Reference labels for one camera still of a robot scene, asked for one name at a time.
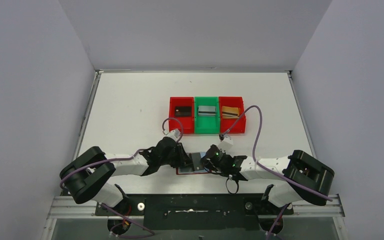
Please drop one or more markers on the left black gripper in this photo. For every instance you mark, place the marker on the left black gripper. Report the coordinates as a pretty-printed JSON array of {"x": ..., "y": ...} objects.
[{"x": 183, "y": 158}]

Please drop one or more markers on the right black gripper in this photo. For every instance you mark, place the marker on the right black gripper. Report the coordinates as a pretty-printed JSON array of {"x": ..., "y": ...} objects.
[{"x": 209, "y": 163}]

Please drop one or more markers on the red leather card holder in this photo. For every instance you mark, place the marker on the red leather card holder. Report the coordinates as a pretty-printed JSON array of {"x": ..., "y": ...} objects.
[{"x": 187, "y": 170}]

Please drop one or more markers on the dark grey card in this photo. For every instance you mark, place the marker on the dark grey card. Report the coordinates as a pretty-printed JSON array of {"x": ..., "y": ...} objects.
[{"x": 197, "y": 163}]

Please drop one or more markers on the gold VIP card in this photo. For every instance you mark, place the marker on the gold VIP card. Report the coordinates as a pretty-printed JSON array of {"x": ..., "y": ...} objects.
[{"x": 230, "y": 109}]

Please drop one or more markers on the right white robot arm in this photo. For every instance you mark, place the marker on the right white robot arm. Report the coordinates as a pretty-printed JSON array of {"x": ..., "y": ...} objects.
[{"x": 299, "y": 176}]

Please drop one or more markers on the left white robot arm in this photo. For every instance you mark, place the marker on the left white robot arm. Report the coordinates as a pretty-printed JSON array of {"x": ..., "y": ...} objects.
[{"x": 86, "y": 178}]

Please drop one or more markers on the gold credit card in bin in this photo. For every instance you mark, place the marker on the gold credit card in bin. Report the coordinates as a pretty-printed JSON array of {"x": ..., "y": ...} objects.
[{"x": 230, "y": 115}]

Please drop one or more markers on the black credit card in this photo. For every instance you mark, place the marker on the black credit card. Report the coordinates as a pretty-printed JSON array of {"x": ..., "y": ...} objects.
[{"x": 182, "y": 111}]

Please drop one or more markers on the silver credit card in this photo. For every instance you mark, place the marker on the silver credit card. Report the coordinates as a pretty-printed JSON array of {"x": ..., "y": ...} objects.
[{"x": 206, "y": 110}]

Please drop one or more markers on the right red bin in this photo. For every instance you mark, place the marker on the right red bin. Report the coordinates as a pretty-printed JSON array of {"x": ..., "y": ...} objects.
[{"x": 238, "y": 126}]

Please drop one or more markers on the red bin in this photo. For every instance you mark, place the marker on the red bin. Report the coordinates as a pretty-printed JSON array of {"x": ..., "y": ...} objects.
[
  {"x": 188, "y": 123},
  {"x": 238, "y": 126}
]

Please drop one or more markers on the left red bin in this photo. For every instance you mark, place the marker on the left red bin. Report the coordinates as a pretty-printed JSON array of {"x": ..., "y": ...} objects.
[{"x": 188, "y": 123}]

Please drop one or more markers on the green middle bin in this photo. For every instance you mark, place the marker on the green middle bin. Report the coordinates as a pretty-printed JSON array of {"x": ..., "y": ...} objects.
[{"x": 207, "y": 124}]

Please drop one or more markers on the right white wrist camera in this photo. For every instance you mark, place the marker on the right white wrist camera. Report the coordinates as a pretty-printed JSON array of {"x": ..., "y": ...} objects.
[{"x": 225, "y": 144}]

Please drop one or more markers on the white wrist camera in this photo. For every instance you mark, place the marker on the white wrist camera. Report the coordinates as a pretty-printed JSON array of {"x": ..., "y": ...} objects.
[
  {"x": 225, "y": 144},
  {"x": 175, "y": 134}
]

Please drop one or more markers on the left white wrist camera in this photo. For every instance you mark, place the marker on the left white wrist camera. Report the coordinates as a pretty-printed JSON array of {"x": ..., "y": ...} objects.
[{"x": 175, "y": 134}]

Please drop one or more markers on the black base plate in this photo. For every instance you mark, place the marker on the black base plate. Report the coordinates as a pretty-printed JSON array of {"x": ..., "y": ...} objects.
[{"x": 248, "y": 211}]

